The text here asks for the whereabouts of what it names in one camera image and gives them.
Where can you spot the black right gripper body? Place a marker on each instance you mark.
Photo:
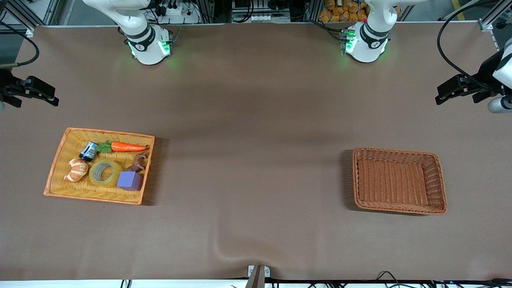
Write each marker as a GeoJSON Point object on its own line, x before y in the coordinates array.
{"type": "Point", "coordinates": [5, 85]}

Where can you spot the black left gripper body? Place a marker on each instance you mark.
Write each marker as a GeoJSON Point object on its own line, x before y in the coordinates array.
{"type": "Point", "coordinates": [484, 76]}

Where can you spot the yellow tape roll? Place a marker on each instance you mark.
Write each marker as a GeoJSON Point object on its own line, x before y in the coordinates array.
{"type": "Point", "coordinates": [98, 176]}

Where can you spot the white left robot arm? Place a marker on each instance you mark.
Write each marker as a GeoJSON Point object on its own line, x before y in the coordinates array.
{"type": "Point", "coordinates": [370, 42]}

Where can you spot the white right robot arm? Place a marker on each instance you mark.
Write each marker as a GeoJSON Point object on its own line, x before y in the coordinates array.
{"type": "Point", "coordinates": [146, 46]}

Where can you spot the small blue can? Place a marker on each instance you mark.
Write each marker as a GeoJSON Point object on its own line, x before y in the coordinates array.
{"type": "Point", "coordinates": [88, 151]}

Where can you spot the toy croissant bread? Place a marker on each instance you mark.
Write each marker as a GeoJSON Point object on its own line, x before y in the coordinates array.
{"type": "Point", "coordinates": [76, 170]}

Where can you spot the orange toy carrot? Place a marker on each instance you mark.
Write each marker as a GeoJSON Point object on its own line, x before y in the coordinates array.
{"type": "Point", "coordinates": [126, 147]}

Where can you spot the orange-rimmed yellow wicker tray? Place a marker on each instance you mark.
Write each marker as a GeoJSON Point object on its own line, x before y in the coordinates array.
{"type": "Point", "coordinates": [72, 188]}

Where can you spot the brown wicker basket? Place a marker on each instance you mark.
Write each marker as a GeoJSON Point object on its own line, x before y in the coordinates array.
{"type": "Point", "coordinates": [400, 182]}

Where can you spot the brown pretzel toy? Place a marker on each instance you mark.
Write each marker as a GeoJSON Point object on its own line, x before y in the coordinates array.
{"type": "Point", "coordinates": [138, 162]}

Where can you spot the purple cube block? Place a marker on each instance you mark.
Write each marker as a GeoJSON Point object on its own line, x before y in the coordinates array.
{"type": "Point", "coordinates": [130, 181]}

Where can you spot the bag of orange snacks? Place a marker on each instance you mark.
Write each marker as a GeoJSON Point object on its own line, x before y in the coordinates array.
{"type": "Point", "coordinates": [344, 11]}

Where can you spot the white power strip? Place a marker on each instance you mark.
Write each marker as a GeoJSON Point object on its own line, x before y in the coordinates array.
{"type": "Point", "coordinates": [268, 18]}

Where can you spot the aluminium frame profile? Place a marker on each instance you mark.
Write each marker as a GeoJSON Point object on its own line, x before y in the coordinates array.
{"type": "Point", "coordinates": [494, 18]}
{"type": "Point", "coordinates": [24, 16]}

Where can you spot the metal table bracket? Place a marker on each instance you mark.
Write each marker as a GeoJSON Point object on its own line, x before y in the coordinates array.
{"type": "Point", "coordinates": [258, 274]}

